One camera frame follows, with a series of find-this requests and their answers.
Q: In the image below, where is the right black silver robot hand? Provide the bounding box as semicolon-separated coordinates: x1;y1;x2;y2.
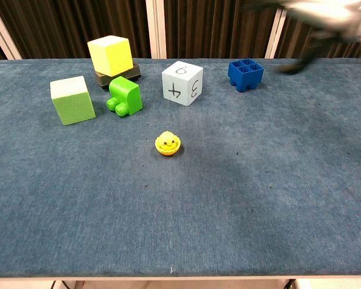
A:
246;0;361;76

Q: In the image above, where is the dark blue grid block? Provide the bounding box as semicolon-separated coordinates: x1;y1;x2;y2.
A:
227;58;265;93

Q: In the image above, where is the yellow round disc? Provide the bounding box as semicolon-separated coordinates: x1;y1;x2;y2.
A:
155;131;182;157

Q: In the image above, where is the green plastic toy block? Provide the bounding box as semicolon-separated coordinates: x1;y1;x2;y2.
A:
106;76;144;117

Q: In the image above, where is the light blue numbered cube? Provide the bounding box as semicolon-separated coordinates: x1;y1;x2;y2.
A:
161;60;205;107

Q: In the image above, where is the black square base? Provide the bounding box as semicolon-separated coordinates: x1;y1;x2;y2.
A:
94;62;141;91

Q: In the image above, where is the yellow foam cube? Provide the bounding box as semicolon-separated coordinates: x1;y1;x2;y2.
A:
87;35;135;78

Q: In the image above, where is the blue table cloth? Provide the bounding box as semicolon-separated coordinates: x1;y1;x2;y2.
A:
0;58;361;278

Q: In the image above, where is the green foam cube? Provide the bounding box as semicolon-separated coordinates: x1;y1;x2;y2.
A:
49;75;97;126

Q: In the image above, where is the white frame post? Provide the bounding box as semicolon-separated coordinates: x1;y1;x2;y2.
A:
145;0;167;60
0;0;22;60
264;7;287;60

